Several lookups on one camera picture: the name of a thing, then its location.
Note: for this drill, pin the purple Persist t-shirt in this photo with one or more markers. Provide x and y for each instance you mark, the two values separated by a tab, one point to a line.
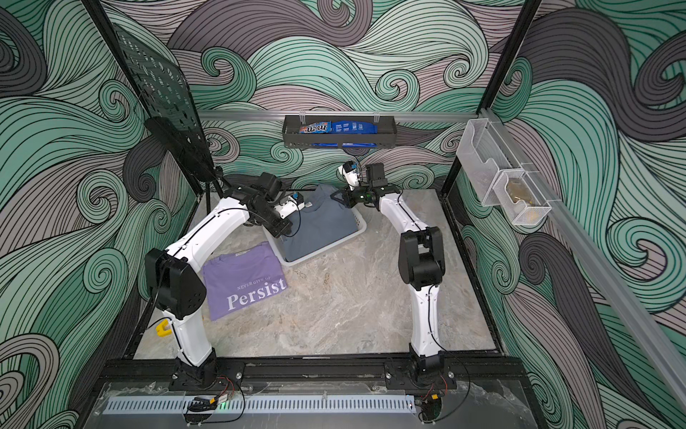
236	281

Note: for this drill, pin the blue candy packet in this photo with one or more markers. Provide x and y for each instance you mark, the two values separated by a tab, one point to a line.
341	127

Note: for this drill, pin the white slotted cable duct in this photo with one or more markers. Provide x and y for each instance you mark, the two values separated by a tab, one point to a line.
267	404

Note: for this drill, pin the small clear wall bin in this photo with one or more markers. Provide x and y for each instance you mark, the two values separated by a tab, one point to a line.
517	200

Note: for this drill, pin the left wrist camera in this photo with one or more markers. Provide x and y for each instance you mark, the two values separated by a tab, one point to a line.
290	204

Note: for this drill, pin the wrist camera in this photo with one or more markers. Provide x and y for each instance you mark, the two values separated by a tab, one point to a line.
290	204
351	174

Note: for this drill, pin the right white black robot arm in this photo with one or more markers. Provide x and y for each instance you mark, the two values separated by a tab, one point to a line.
421	258

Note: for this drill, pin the black wall tray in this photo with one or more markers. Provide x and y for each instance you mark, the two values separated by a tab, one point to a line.
385	138

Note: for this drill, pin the grey t-shirt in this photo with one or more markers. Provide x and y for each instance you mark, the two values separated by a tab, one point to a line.
323	223

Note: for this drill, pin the black perforated music stand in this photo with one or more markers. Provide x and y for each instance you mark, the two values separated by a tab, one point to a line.
172	116

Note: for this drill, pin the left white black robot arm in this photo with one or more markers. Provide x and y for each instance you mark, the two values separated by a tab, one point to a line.
174	273

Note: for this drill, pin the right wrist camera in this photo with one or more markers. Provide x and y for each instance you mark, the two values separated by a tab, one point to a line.
351	174

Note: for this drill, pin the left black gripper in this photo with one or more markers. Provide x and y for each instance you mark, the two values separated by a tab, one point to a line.
286	228

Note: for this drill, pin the clear plastic wall bin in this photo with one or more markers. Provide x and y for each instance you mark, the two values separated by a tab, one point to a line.
483	161

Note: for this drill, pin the yellow plastic triangle tool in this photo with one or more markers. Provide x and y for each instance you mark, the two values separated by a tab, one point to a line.
163	328

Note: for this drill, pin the white perforated plastic basket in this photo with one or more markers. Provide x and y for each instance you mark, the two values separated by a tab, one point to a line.
276	244

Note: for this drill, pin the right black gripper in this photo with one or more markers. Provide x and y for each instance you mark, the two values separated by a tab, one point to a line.
352	196

